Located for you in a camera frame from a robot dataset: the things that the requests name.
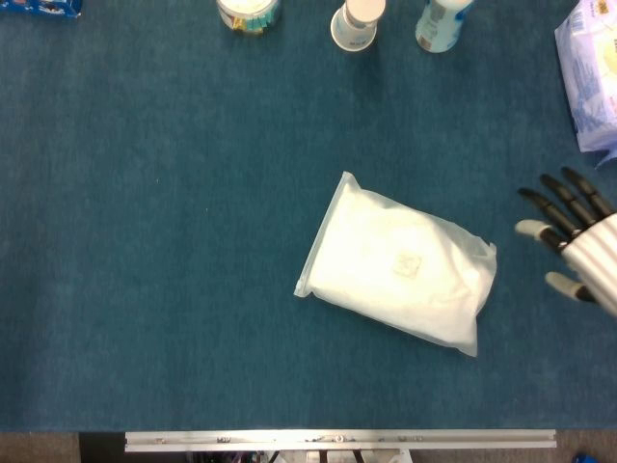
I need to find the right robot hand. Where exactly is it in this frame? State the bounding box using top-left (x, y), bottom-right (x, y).
top-left (514, 166), bottom-right (617, 319)

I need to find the white plastic zip bag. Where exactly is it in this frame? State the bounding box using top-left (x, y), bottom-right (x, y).
top-left (293, 171), bottom-right (497, 358)

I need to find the lavender tissue pack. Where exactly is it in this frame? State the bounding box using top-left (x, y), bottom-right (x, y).
top-left (553, 0), bottom-right (617, 170)

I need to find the white and blue bottle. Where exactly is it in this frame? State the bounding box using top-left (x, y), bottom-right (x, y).
top-left (415, 0), bottom-right (476, 54)

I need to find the white paper cup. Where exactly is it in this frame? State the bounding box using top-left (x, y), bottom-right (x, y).
top-left (330, 0), bottom-right (388, 52)

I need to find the round white teal container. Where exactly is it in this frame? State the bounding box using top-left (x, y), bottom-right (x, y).
top-left (215, 0), bottom-right (283, 39)

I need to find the blue snack package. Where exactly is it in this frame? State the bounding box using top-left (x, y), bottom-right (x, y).
top-left (0, 0), bottom-right (83, 20)

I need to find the aluminium frame rail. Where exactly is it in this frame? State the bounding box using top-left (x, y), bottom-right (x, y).
top-left (123, 428), bottom-right (557, 453)

